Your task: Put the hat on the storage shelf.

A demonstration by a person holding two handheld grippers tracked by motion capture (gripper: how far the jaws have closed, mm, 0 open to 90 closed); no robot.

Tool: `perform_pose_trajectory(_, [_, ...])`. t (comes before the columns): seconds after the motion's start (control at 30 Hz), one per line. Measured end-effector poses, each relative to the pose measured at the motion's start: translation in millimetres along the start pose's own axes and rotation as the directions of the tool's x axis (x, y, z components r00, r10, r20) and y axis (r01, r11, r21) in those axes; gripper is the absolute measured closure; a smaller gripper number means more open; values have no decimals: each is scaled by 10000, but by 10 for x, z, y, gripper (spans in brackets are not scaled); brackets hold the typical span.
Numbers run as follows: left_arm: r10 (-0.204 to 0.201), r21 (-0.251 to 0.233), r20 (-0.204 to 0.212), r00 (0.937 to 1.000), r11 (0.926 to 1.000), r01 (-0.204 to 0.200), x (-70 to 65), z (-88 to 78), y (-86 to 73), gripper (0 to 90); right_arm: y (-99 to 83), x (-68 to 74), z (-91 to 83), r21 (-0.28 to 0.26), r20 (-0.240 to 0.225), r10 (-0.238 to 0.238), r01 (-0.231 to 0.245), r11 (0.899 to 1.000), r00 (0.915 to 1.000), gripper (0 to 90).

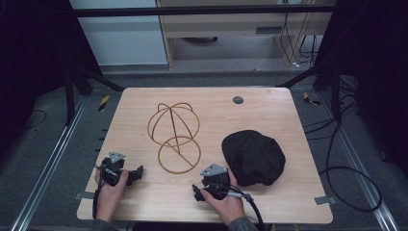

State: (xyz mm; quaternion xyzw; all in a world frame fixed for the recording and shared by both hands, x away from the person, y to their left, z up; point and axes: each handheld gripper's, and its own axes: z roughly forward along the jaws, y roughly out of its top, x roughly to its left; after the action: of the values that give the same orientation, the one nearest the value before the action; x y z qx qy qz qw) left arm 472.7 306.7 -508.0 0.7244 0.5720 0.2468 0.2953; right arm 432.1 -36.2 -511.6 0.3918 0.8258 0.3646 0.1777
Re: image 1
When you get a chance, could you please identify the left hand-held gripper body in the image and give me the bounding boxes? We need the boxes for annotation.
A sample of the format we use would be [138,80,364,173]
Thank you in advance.
[100,151,130,188]

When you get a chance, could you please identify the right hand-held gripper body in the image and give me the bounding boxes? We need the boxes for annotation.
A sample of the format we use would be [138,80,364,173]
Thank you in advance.
[199,163,232,201]

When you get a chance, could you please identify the black cap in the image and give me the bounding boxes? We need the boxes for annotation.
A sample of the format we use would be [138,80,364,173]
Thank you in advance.
[220,129,287,188]

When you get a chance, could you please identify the brown wire hat rack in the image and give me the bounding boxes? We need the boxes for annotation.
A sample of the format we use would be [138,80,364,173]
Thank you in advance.
[146,102,202,175]

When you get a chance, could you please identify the person's right hand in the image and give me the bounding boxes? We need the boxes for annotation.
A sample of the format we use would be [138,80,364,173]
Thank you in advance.
[199,177,247,227]

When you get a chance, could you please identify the person's left hand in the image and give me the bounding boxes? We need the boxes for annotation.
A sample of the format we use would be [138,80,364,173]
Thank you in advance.
[93,168,130,223]

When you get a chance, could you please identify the yellow black striped tape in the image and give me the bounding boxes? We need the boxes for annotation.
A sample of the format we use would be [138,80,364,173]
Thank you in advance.
[97,94,111,113]
[302,91,321,107]

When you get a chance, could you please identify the black metal stand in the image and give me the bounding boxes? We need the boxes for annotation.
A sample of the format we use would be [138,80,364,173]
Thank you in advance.
[64,61,125,127]
[276,62,343,122]

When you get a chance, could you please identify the black curtain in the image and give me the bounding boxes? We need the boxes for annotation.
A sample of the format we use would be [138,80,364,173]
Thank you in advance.
[0,0,103,158]
[314,0,408,179]

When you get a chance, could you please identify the white cabinet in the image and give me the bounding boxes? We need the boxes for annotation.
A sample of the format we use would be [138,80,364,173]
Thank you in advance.
[68,0,169,67]

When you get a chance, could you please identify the light wooden desk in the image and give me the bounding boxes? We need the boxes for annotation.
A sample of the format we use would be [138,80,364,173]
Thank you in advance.
[155,0,339,69]

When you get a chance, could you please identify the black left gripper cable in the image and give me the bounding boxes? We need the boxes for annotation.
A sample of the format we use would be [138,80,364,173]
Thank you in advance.
[91,163,108,221]

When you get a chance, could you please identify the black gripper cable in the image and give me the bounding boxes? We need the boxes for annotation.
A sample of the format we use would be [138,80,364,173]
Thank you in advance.
[91,163,108,221]
[205,182,266,231]

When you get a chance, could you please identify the grey metal table bracket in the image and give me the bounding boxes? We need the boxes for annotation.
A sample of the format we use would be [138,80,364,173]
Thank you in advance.
[73,191,96,202]
[314,195,339,206]

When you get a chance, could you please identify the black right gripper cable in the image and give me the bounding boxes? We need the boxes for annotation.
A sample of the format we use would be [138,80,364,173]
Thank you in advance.
[205,182,266,231]

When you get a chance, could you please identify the aluminium floor rail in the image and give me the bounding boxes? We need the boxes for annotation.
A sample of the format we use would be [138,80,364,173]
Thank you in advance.
[10,95,89,231]
[319,91,400,231]

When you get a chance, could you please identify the thin black floor cable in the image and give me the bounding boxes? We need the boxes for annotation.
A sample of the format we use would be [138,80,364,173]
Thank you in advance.
[21,109,48,131]

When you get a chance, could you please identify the black looped floor cable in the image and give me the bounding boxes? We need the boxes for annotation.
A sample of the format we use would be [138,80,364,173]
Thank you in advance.
[302,76,383,214]

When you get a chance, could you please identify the bundle of hanging cables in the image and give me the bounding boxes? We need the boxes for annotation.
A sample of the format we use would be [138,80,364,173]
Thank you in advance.
[279,12,319,69]

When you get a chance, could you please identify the black horizontal frame bar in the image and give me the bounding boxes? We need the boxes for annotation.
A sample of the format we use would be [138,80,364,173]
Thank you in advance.
[70,4,337,18]

